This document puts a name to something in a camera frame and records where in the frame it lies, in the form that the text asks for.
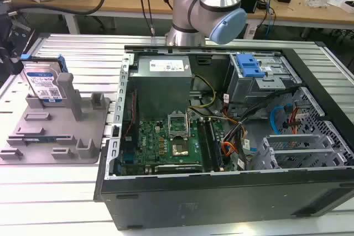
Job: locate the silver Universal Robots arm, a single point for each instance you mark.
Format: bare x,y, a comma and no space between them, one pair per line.
213,6

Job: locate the hard disk in blue carrier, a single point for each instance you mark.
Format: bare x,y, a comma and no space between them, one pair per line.
41,79

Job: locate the grey power supply unit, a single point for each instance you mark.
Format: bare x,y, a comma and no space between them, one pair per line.
161,89

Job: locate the green motherboard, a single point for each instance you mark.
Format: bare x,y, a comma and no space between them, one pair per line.
166,142

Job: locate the CPU socket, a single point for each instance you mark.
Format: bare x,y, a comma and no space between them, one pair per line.
180,149

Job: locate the RAM slot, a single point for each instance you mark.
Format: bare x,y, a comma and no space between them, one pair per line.
215,143
203,142

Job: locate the blue drive cage latch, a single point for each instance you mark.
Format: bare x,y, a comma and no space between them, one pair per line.
250,66

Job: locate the silver drive cage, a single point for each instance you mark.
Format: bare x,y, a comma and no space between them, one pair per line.
257,81

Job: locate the black open PC case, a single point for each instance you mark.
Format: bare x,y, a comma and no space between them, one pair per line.
221,191

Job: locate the grey parts rack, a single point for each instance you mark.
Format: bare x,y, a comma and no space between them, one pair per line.
55,133

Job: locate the RAM stick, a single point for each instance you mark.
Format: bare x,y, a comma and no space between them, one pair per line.
41,138

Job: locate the black device with clamp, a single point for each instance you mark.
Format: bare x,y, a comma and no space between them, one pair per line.
13,39

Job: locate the silver expansion slot bracket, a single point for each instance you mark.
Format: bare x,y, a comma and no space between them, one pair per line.
293,138
301,152

